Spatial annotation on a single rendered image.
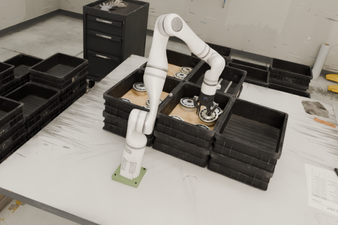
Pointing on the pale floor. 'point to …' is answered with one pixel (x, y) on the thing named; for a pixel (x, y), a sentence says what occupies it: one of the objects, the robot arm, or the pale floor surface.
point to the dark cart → (112, 35)
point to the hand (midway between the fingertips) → (202, 113)
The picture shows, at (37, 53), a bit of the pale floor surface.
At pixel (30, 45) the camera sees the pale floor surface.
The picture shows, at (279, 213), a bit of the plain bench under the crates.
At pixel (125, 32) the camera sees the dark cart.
